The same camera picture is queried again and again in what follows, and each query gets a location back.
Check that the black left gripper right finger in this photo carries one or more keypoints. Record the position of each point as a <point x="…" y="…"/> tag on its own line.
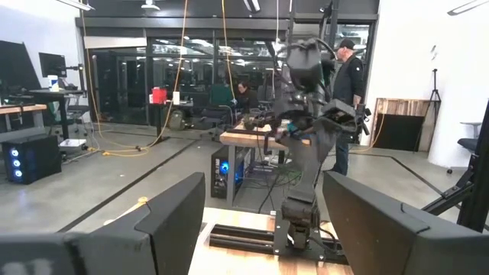
<point x="401" y="244"/>

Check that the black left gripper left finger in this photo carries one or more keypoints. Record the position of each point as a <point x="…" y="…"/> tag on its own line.
<point x="114" y="248"/>

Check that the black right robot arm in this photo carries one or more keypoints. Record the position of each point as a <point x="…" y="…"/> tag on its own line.
<point x="302" y="183"/>

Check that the person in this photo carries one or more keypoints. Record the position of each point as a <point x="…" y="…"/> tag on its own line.
<point x="247" y="98"/>
<point x="349" y="82"/>

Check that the wooden workbench table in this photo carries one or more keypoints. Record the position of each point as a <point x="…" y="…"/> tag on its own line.
<point x="244" y="139"/>

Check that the green chair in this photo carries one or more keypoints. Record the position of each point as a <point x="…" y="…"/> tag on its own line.
<point x="221" y="95"/>

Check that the computer tower one blue fan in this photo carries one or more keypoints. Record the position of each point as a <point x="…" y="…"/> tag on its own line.
<point x="223" y="172"/>

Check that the flat white box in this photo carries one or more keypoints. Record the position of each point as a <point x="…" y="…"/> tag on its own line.
<point x="72" y="143"/>

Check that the grey green bag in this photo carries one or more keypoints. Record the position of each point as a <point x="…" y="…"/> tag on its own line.
<point x="176" y="119"/>

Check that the wooden pallet board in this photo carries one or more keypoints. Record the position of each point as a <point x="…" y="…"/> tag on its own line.
<point x="405" y="107"/>

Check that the small white cup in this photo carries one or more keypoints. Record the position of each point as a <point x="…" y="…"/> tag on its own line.
<point x="176" y="98"/>

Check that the computer tower three blue fans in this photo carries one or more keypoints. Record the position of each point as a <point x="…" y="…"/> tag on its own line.
<point x="32" y="158"/>

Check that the office chair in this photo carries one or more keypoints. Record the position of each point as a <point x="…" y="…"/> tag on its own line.
<point x="469" y="143"/>

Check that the black side table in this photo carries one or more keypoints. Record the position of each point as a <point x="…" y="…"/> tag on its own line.
<point x="160" y="114"/>

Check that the red box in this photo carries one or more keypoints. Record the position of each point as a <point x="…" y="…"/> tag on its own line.
<point x="159" y="95"/>

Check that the black tripod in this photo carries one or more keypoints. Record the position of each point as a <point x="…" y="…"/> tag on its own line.
<point x="434" y="95"/>

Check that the black desk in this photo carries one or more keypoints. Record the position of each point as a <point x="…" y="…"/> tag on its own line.
<point x="57" y="93"/>

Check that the wooden top desk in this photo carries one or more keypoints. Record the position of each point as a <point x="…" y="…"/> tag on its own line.
<point x="23" y="109"/>

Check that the pendant ceiling lamp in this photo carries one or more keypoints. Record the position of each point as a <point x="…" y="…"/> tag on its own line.
<point x="150" y="5"/>

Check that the white wipes canister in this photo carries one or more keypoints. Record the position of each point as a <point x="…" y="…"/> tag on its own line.
<point x="53" y="83"/>

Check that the black computer monitor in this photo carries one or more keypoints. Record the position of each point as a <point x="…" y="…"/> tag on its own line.
<point x="52" y="65"/>

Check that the large black panel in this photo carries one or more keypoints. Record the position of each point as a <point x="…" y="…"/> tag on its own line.
<point x="17" y="66"/>

